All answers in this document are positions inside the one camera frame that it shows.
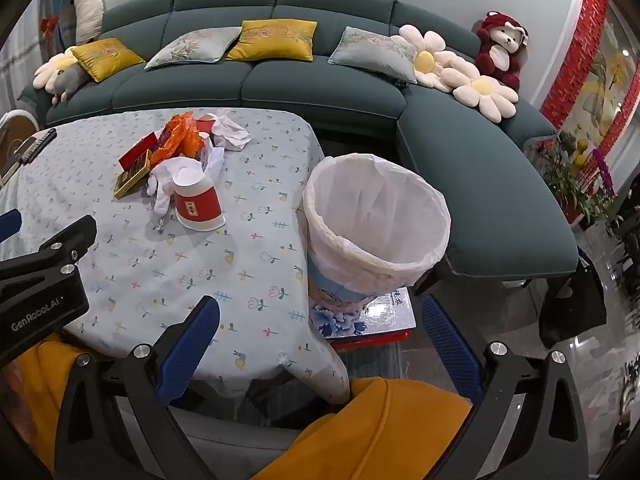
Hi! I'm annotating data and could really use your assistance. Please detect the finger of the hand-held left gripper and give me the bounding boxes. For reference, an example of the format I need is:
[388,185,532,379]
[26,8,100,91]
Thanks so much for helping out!
[30,214,99,273]
[0,209,24,243]

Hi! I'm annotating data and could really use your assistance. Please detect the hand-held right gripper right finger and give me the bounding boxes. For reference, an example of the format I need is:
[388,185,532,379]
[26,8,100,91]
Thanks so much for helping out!
[420,295,591,480]

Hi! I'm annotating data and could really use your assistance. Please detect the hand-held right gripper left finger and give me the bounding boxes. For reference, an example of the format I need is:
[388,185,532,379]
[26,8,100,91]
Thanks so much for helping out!
[52,295,221,480]

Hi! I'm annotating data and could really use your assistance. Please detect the gold box tray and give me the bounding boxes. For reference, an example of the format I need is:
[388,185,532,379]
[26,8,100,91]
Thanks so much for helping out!
[113,162,153,200]

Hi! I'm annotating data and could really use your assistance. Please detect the red box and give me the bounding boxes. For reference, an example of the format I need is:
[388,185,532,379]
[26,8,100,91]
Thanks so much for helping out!
[118,131,161,171]

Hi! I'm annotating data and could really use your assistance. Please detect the large red paper cup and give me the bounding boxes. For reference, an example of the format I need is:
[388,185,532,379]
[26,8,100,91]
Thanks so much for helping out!
[172,167,226,232]

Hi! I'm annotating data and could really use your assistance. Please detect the orange plastic bag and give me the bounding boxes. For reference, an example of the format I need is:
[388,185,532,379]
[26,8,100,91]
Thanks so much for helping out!
[150,111,208,166]

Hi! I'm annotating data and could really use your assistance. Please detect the trash bin with white liner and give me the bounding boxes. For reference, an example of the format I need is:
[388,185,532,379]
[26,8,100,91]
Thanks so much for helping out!
[302,154,451,311]

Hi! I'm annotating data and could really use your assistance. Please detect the blue floral gift box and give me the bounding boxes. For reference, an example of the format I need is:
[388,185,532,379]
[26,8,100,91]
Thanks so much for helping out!
[309,287,417,353]

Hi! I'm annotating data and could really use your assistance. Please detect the light blue floral tablecloth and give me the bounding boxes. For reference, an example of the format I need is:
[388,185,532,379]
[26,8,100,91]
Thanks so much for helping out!
[0,107,351,406]

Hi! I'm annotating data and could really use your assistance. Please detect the black remote control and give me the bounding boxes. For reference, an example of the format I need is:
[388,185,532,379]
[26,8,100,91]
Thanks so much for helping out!
[19,128,57,165]

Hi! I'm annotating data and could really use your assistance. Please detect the white glove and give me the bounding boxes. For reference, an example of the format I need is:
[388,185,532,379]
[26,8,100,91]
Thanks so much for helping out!
[147,157,206,216]

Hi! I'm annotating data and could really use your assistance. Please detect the yellow jacket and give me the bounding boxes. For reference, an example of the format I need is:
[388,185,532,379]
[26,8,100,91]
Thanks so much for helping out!
[15,340,473,480]

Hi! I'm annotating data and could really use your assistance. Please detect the grey plush toy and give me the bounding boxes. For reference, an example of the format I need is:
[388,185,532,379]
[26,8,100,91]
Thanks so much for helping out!
[50,62,91,106]

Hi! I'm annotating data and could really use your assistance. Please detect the white crumpled paper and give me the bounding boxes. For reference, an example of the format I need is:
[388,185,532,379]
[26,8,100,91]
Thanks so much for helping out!
[202,146,226,178]

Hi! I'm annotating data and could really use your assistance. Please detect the white sheer curtain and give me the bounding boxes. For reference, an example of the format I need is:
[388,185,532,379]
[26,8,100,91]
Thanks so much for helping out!
[0,10,61,116]

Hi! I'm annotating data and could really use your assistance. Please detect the yellow embroidered cushion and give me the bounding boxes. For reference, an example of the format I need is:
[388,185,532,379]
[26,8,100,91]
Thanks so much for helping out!
[223,19,318,62]
[70,37,146,83]

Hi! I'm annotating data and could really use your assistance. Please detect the white crumpled tissue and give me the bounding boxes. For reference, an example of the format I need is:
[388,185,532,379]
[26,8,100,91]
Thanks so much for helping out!
[210,109,252,153]

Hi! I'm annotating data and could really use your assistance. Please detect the potted green plant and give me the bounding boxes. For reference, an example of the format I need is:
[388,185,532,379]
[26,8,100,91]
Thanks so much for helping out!
[537,132,611,231]

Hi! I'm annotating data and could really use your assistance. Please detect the blue curtain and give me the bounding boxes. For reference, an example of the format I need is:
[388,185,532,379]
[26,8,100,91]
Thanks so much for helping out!
[52,0,76,51]

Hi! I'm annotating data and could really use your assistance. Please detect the grey embroidered cushion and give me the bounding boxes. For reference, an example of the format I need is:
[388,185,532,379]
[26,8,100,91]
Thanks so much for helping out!
[327,26,418,85]
[144,26,243,72]

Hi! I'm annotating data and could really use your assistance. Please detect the white panda plush pillow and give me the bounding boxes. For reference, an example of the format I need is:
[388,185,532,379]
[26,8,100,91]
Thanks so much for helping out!
[70,0,107,46]

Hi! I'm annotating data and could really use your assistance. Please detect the purple orchid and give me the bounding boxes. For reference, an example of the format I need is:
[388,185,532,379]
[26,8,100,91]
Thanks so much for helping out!
[590,149,621,221]

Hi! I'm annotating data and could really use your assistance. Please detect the dark green corner sofa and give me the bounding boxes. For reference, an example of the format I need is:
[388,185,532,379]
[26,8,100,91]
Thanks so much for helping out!
[17,0,581,281]

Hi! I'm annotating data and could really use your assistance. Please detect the red bear plush toy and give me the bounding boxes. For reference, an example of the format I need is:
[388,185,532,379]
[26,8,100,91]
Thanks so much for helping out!
[474,10,530,93]

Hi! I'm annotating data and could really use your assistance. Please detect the red patterned wall panel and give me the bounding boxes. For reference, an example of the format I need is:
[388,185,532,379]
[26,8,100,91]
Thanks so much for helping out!
[540,0,615,156]

